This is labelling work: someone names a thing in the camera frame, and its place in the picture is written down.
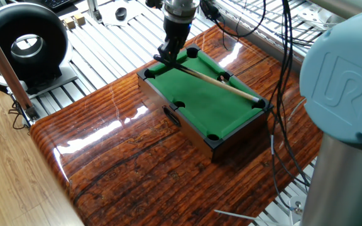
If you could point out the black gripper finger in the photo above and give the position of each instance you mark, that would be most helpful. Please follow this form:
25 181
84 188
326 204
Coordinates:
175 55
163 53

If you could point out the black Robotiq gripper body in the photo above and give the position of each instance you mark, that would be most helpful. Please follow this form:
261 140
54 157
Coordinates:
176 31

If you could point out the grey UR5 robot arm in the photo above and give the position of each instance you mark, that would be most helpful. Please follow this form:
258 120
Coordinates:
341 84

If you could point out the mini green felt pool table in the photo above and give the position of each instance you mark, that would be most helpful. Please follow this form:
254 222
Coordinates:
206 103

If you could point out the small black device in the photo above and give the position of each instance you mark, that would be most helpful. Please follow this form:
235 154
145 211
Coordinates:
154 3

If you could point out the small black round cap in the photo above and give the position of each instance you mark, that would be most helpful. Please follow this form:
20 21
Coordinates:
121 13

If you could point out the white paper sheet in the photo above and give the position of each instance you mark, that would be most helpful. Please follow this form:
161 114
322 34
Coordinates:
108 14

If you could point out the small wooden block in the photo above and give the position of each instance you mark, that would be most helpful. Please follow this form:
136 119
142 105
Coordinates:
80 19
69 23

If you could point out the black keyboard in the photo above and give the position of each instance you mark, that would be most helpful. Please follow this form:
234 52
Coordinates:
53 3

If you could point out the silver perforated mounting plate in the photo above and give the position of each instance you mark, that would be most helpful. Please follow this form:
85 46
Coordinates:
313 15

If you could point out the aluminium upright bracket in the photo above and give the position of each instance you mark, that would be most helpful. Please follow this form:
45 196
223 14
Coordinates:
93 11

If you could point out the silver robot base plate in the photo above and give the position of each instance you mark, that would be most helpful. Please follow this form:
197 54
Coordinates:
295 202

